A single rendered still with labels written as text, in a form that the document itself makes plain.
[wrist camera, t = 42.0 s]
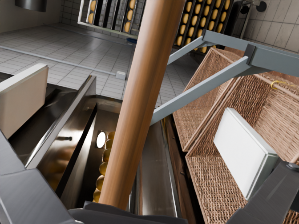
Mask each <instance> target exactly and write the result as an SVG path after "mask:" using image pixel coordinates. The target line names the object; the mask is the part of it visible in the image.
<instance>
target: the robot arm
mask: <svg viewBox="0 0 299 224"><path fill-rule="evenodd" d="M48 69H49V66H48V65H47V64H43V63H38V64H36V65H34V66H32V67H30V68H28V69H26V70H24V71H22V72H20V73H18V74H16V75H15V76H13V77H11V78H9V79H7V80H5V81H3V82H1V83H0V224H188V220H187V219H183V218H178V217H173V216H166V215H135V214H133V213H130V212H127V211H125V210H122V209H119V208H117V207H114V206H112V205H107V204H100V203H95V202H90V201H85V204H84V207H83V208H76V209H70V210H67V208H66V207H65V206H64V204H63V203H62V201H61V200H60V199H59V197H58V196H57V194H56V193H55V192H54V190H53V189H52V187H51V186H50V185H49V183H48V182H47V180H46V179H45V178H44V176H43V175H42V173H41V172H40V171H39V170H38V169H37V168H32V169H28V170H27V169H26V167H25V166H24V164H23V163H22V161H21V159H20V158H19V156H18V155H17V153H16V152H15V150H14V149H13V147H12V146H11V144H10V143H9V141H8V138H9V137H10V136H11V135H12V134H13V133H14V132H16V131H17V130H18V129H19V128H20V127H21V126H22V125H23V124H24V123H25V122H26V121H27V120H28V119H29V118H30V117H31V116H32V115H33V114H34V113H35V112H36V111H37V110H38V109H39V108H41V107H42V106H43V105H44V101H45V94H46V86H47V79H48ZM213 142H214V143H215V145H216V147H217V149H218V151H219V152H220V154H221V156H222V158H223V159H224V161H225V163H226V165H227V167H228V168H229V170H230V172H231V174H232V176H233V178H234V179H235V181H236V183H237V185H238V186H239V188H240V190H241V192H242V194H243V195H244V197H245V199H246V200H248V203H247V204H246V205H245V206H244V208H241V207H239V208H238V209H237V210H236V212H235V213H234V214H233V215H232V216H231V218H230V219H229V220H228V221H227V222H226V223H225V224H283V221H284V219H285V217H286V215H287V213H288V211H289V209H290V210H292V211H295V212H298V213H299V166H298V165H296V164H294V163H291V162H287V161H283V160H282V159H281V158H280V157H279V156H278V154H277V153H276V152H275V151H274V150H273V149H272V148H271V147H270V146H269V145H268V144H267V143H266V141H265V140H264V139H263V138H262V137H261V136H260V135H259V134H258V133H257V132H256V131H255V130H254V129H253V128H252V127H251V126H250V125H249V124H248V123H247V122H246V121H245V120H244V119H243V118H242V117H241V116H240V115H239V114H238V112H237V111H236V110H235V109H233V108H229V107H227V108H226V109H225V111H224V114H223V116H222V119H221V122H220V124H219V127H218V130H217V132H216V135H215V138H214V141H213Z"/></svg>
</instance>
